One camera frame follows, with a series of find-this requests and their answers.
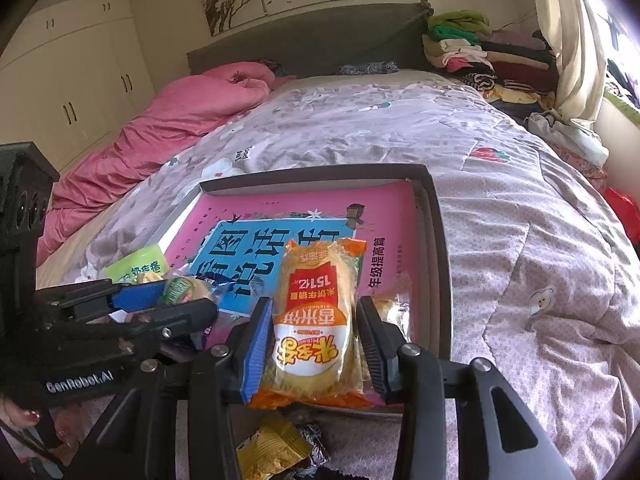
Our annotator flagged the yellow snack packet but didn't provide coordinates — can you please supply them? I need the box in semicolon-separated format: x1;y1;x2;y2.
236;412;313;480

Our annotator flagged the grey headboard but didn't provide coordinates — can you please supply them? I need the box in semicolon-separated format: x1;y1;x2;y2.
186;0;433;81

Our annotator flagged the green snack packet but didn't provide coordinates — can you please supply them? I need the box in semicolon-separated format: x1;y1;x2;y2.
104;244;168;286

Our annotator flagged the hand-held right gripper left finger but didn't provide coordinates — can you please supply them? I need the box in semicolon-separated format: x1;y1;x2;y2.
65;297;275;480

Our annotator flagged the dark floral pillow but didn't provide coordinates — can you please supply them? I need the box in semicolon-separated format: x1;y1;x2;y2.
337;60;400;76

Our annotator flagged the clear-wrapped yellow cake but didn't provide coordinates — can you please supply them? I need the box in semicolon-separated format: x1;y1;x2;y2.
360;272;416;356

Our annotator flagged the dark foil snack packet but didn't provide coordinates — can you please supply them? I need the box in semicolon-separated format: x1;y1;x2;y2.
295;422;351;480

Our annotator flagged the pile of folded clothes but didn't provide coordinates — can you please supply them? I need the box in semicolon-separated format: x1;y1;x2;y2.
422;9;558;121

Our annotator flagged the printed blanket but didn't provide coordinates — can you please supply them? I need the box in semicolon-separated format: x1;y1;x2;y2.
37;72;640;480

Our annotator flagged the pink quilt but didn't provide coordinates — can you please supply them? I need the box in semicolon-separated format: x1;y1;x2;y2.
35;61;296;266

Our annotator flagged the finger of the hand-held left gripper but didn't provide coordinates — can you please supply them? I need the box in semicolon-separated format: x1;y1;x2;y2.
54;299;219;352
36;278;169;319

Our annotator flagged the green label round cake packet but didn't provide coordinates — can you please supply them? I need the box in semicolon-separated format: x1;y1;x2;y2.
160;275;236;311

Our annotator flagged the shallow cardboard box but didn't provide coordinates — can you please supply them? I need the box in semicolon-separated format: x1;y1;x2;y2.
160;162;453;416

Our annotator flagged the red bag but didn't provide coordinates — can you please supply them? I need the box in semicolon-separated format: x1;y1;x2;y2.
602;187;640;246

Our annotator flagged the window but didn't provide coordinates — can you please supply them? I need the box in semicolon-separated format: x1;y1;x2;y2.
580;0;640;111

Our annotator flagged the cream curtain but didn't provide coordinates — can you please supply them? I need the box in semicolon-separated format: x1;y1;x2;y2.
525;0;608;116

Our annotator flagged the black cord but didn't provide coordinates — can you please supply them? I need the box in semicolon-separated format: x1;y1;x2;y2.
0;420;66;468

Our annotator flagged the pink book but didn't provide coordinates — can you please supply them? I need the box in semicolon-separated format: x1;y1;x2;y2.
165;180;426;351

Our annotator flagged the dark cloth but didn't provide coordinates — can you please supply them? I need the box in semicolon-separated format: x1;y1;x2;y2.
255;58;296;81

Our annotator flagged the cream wardrobe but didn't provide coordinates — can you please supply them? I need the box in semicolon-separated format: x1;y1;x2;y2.
0;0;156;173

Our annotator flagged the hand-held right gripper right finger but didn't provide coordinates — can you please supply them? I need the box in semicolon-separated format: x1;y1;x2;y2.
356;296;576;480

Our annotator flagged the person's left hand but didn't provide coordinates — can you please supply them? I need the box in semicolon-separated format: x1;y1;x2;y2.
0;393;43;432

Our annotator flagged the orange rice cake packet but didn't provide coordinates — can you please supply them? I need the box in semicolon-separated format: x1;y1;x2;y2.
249;237;376;411

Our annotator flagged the white cloth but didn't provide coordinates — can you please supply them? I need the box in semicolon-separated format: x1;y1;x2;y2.
527;110;611;166

